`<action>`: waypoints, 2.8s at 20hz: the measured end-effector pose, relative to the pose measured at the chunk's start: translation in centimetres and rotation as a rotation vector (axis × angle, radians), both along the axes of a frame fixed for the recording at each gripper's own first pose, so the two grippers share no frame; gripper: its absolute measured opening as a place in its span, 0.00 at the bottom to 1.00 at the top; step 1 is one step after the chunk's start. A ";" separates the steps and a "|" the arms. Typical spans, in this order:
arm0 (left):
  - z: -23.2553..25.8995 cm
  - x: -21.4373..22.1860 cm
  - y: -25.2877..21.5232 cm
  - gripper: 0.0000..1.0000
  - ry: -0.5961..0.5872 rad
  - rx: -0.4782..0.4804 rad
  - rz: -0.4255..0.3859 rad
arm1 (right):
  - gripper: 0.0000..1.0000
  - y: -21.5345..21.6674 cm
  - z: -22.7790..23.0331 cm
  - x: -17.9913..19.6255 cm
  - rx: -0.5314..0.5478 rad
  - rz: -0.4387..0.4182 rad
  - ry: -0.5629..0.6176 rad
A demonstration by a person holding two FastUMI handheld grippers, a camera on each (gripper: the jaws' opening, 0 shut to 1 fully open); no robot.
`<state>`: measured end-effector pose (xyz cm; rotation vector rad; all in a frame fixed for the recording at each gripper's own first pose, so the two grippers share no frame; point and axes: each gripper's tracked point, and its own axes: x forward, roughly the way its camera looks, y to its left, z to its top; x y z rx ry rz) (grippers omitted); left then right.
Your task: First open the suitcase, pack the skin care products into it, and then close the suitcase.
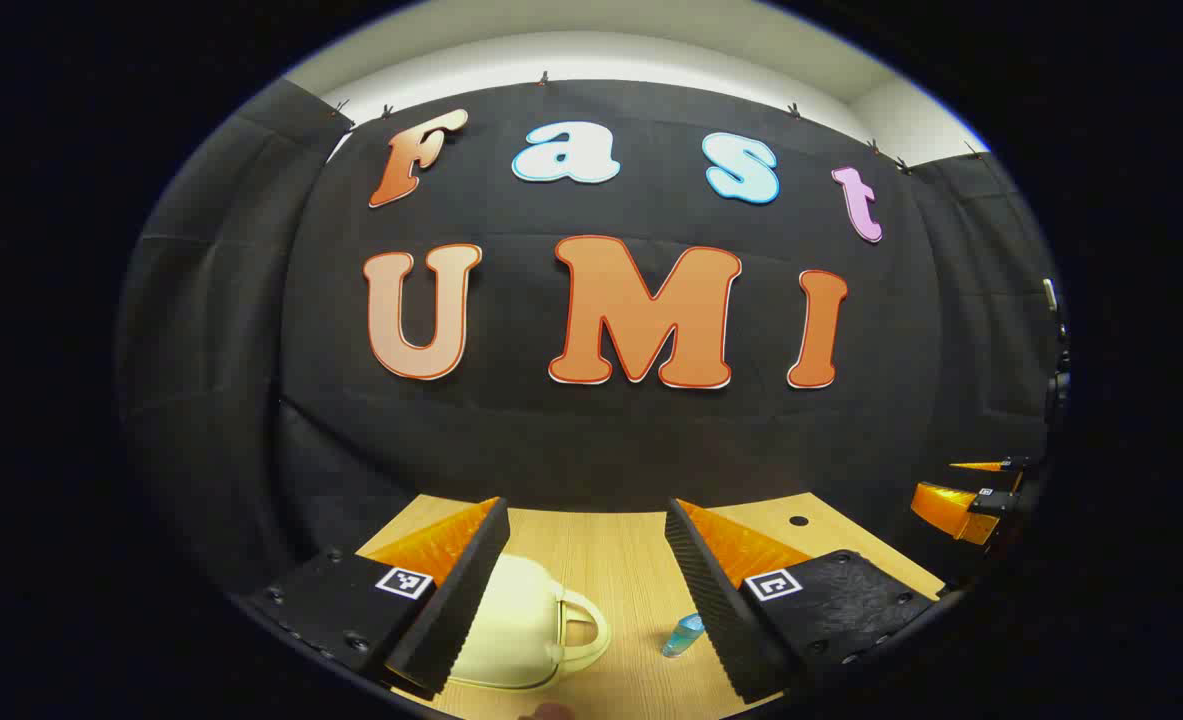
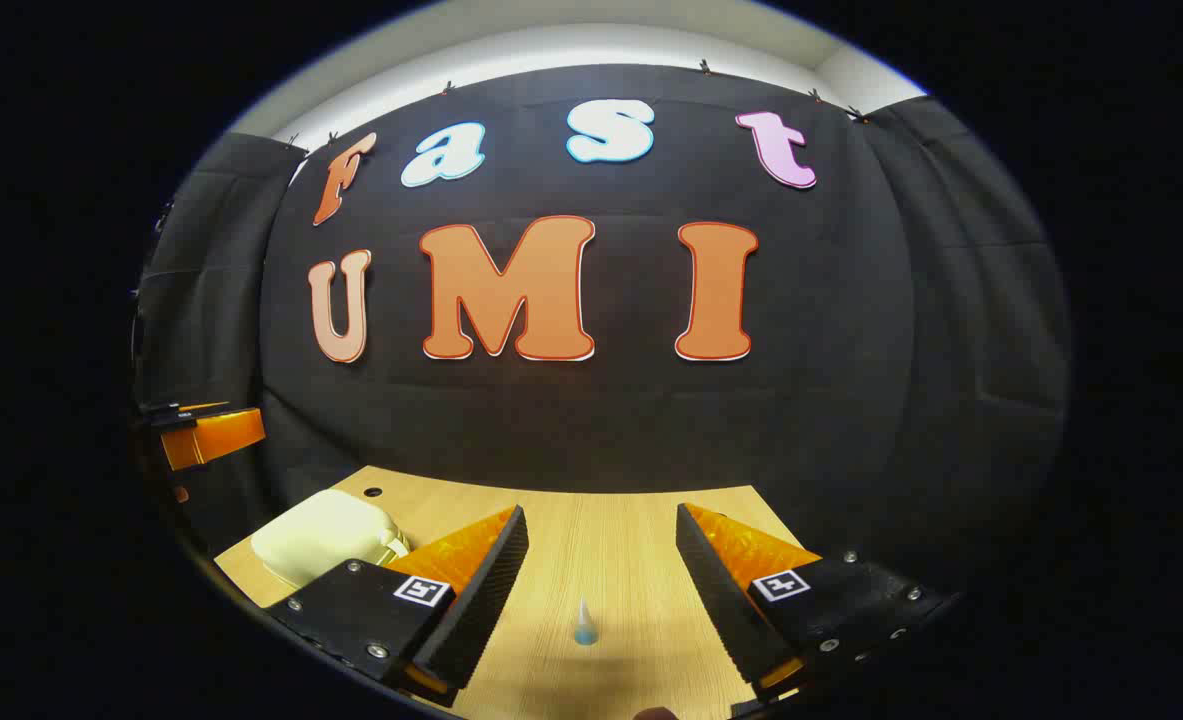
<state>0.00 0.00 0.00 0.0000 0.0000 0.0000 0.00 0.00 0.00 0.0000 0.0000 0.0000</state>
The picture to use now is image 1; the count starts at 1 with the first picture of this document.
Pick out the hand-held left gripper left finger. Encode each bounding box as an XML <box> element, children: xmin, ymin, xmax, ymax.
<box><xmin>241</xmin><ymin>497</ymin><xmax>512</xmax><ymax>701</ymax></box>

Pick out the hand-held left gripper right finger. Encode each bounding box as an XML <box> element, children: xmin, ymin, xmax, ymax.
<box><xmin>665</xmin><ymin>498</ymin><xmax>952</xmax><ymax>706</ymax></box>

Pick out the white and blue tube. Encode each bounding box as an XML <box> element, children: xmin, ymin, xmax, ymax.
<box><xmin>662</xmin><ymin>613</ymin><xmax>705</xmax><ymax>658</ymax></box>

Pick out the pale yellow suitcase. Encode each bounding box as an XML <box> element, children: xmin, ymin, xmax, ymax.
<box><xmin>446</xmin><ymin>553</ymin><xmax>612</xmax><ymax>691</ymax></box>

